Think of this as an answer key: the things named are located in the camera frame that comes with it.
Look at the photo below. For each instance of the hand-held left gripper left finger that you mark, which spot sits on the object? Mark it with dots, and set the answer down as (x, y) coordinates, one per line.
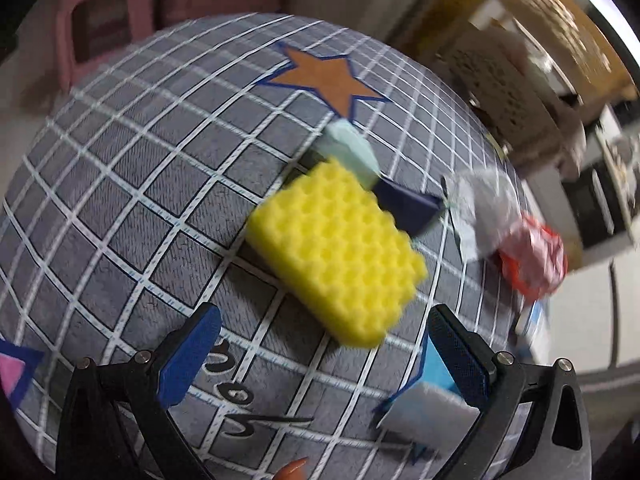
(192, 355)

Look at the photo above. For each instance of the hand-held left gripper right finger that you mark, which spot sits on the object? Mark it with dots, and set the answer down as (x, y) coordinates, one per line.
(462, 360)

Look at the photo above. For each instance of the yellow bumpy sponge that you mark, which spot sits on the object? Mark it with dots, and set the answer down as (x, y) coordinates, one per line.
(335, 250)

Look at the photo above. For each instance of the white and blue carton box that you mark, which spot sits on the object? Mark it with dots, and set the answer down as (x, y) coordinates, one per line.
(534, 322)

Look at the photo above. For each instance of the red crumpled plastic bag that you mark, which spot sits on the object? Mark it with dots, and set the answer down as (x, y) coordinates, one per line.
(535, 260)

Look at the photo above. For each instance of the clear crumpled plastic wrapper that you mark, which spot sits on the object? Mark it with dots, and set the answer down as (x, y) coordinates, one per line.
(482, 210)

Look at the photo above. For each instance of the orange object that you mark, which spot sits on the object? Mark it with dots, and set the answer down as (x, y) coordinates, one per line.
(292, 470)

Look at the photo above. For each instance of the grey grid star tablecloth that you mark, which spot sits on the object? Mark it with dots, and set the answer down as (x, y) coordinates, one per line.
(125, 210)

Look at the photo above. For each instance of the black built-in oven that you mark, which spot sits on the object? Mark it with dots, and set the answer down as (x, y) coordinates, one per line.
(595, 210)

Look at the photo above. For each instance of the mint green sponge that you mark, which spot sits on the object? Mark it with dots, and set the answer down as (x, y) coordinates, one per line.
(350, 147)

